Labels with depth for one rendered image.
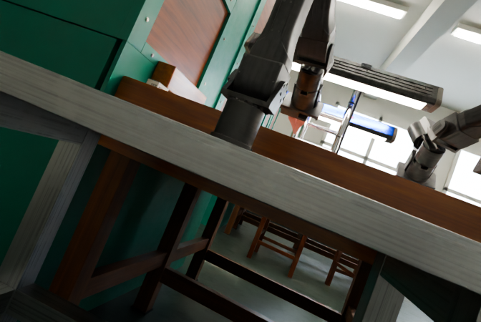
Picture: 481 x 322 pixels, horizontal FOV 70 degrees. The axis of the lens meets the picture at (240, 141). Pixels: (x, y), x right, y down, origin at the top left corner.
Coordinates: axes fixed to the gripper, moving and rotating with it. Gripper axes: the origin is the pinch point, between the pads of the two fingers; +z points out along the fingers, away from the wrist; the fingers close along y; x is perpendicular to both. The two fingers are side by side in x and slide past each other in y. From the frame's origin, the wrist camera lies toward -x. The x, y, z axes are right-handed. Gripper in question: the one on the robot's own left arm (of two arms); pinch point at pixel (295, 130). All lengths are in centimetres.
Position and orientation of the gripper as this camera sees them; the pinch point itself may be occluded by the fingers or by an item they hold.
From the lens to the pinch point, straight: 96.0
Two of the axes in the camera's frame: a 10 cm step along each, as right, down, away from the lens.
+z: -0.9, 7.3, 6.8
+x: -4.2, 5.9, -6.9
